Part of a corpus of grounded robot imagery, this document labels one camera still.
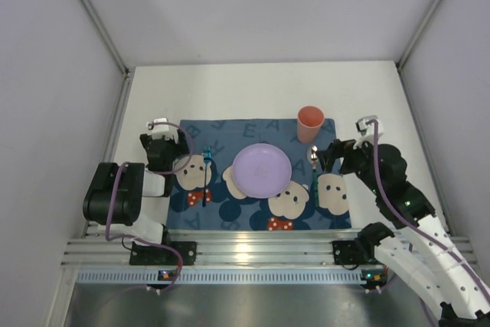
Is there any right aluminium frame post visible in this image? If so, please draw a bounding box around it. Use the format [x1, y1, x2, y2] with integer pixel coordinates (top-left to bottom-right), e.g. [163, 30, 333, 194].
[396, 0, 470, 70]

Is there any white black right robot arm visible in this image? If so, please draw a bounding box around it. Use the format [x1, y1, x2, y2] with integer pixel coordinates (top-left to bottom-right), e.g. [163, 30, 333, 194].
[317, 139, 489, 326]

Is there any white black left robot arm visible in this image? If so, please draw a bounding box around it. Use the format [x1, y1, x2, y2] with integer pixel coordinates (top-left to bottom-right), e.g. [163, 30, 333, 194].
[83, 124, 193, 248]

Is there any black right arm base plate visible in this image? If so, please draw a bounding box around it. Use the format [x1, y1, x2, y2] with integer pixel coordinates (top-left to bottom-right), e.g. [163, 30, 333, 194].
[332, 240, 379, 270]

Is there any aluminium frame post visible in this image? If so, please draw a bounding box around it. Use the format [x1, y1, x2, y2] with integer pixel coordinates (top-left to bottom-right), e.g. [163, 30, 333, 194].
[56, 0, 130, 75]
[396, 0, 470, 70]

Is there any blue plastic fork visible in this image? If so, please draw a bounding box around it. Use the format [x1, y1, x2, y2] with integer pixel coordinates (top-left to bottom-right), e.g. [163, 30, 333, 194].
[202, 146, 211, 208]

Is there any metal spoon patterned handle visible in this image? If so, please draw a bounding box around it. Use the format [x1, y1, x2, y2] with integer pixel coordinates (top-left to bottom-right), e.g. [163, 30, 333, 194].
[307, 145, 319, 208]

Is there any blue slotted cable duct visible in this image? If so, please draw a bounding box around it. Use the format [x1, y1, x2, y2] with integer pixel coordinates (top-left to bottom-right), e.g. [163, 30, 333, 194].
[77, 268, 386, 285]

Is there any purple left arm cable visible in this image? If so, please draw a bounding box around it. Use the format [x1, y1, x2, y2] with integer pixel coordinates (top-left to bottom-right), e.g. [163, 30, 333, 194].
[103, 120, 194, 293]

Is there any aluminium mounting rail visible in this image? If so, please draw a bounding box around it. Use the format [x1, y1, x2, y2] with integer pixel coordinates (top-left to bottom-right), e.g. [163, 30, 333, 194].
[61, 229, 358, 268]

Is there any coral plastic cup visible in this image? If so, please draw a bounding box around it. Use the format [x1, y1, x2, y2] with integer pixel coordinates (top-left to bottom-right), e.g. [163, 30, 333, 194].
[297, 106, 325, 143]

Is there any blue bear print placemat cloth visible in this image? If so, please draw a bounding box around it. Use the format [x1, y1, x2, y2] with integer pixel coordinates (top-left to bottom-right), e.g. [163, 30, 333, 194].
[167, 119, 351, 231]

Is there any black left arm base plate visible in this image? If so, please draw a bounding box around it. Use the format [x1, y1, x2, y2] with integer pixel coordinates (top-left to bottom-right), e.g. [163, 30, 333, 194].
[129, 241, 197, 266]

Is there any left aluminium frame post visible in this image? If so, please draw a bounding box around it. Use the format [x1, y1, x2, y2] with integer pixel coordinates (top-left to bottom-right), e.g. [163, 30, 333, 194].
[56, 0, 130, 75]

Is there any purple plastic plate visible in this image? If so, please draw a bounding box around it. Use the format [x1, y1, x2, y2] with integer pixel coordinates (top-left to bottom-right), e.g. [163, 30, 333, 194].
[232, 143, 292, 199]

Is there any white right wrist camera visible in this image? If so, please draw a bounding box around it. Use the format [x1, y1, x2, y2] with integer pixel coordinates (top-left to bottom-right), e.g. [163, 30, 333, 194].
[354, 116, 384, 149]

